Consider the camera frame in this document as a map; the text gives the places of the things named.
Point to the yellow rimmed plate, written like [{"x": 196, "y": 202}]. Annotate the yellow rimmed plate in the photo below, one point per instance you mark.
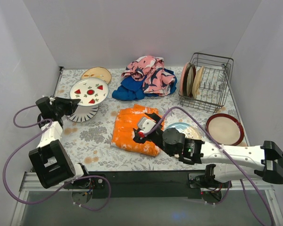
[{"x": 197, "y": 82}]

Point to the pink plate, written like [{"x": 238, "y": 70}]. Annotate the pink plate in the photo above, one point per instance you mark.
[{"x": 184, "y": 77}]

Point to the pink navy patterned cloth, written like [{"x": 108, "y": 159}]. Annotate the pink navy patterned cloth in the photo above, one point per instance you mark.
[{"x": 149, "y": 75}]

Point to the tan bird pattern plate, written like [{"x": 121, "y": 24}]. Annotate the tan bird pattern plate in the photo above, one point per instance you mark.
[{"x": 98, "y": 72}]

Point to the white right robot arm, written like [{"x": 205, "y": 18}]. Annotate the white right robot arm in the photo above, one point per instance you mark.
[{"x": 223, "y": 162}]

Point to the white blue rimmed plate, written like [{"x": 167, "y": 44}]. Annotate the white blue rimmed plate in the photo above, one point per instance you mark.
[{"x": 91, "y": 91}]

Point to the brown rimmed cream plate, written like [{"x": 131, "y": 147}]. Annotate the brown rimmed cream plate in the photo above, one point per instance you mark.
[{"x": 190, "y": 80}]

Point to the black wire dish rack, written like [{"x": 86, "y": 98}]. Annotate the black wire dish rack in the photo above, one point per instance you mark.
[{"x": 214, "y": 84}]

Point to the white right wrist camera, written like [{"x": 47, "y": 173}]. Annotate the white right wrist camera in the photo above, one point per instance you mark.
[{"x": 145, "y": 125}]

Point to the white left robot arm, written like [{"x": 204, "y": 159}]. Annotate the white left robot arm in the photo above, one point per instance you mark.
[{"x": 49, "y": 159}]

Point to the blue and cream plate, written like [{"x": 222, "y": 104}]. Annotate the blue and cream plate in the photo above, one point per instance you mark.
[{"x": 187, "y": 129}]

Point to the blue cloth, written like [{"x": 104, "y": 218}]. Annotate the blue cloth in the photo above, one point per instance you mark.
[{"x": 129, "y": 90}]

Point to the red rimmed black plate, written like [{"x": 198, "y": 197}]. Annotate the red rimmed black plate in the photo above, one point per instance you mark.
[{"x": 225, "y": 129}]

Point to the white blue striped plate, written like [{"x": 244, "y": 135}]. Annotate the white blue striped plate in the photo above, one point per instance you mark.
[{"x": 83, "y": 113}]

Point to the orange tie-dye folded shorts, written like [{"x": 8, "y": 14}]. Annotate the orange tie-dye folded shorts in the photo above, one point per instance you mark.
[{"x": 123, "y": 132}]

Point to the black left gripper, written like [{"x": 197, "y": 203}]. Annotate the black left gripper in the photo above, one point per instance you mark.
[{"x": 62, "y": 106}]

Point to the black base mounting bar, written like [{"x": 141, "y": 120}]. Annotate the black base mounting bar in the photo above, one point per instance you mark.
[{"x": 148, "y": 184}]

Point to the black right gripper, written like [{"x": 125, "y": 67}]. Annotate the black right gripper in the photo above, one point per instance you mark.
[{"x": 141, "y": 135}]

